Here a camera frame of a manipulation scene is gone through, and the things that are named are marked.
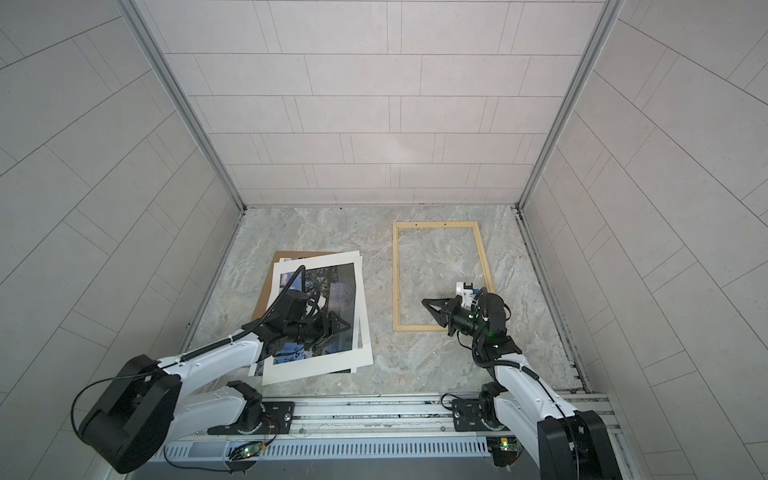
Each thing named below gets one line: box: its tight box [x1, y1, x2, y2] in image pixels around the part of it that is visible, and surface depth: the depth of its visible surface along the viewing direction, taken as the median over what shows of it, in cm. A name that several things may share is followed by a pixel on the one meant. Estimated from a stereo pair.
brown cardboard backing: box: [252, 251, 348, 321], surface depth 98 cm
